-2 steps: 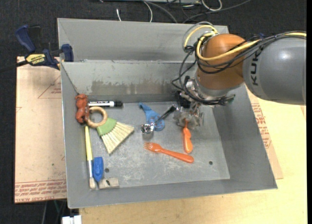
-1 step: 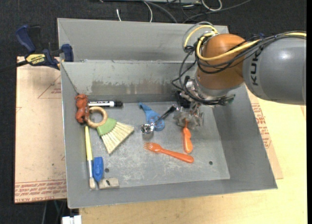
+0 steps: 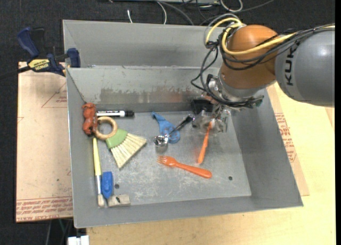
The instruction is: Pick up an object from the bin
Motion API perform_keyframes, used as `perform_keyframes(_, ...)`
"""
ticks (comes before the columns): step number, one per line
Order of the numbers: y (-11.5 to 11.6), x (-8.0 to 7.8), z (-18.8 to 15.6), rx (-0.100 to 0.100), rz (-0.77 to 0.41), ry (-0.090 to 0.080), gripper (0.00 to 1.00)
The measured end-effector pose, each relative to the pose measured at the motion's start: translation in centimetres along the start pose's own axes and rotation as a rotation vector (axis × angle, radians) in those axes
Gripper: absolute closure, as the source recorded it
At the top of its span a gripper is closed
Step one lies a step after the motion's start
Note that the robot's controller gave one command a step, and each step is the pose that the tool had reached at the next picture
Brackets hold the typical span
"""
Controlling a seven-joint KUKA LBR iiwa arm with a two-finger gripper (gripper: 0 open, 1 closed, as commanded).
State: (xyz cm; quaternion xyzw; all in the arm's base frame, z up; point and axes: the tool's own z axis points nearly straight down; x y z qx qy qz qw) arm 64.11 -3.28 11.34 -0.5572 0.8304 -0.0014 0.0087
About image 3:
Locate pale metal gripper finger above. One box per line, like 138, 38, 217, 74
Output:
192, 111, 212, 129
212, 110, 230, 134

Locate orange plastic knife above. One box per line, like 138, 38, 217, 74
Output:
197, 121, 213, 165

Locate blue plastic scoop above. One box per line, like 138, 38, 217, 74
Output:
151, 111, 182, 144

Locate orange plastic fork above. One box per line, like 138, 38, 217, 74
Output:
156, 155, 213, 179

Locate grey metal bin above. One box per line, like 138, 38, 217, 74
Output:
62, 19, 304, 229

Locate green hand brush pale bristles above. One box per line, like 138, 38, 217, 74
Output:
104, 128, 148, 170

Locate black and white marker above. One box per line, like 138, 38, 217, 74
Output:
95, 109, 135, 118

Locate blue toy boat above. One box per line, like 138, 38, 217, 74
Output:
101, 170, 115, 200

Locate small pale wood block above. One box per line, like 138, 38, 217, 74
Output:
107, 193, 132, 208

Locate brown cardboard board red print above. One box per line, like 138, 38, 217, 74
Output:
15, 61, 310, 223

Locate metal cup with black handle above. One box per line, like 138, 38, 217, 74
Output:
153, 114, 195, 154

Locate pale wooden ring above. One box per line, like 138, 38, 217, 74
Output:
94, 116, 119, 141

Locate yellow handled paintbrush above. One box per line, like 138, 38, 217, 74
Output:
92, 137, 105, 208

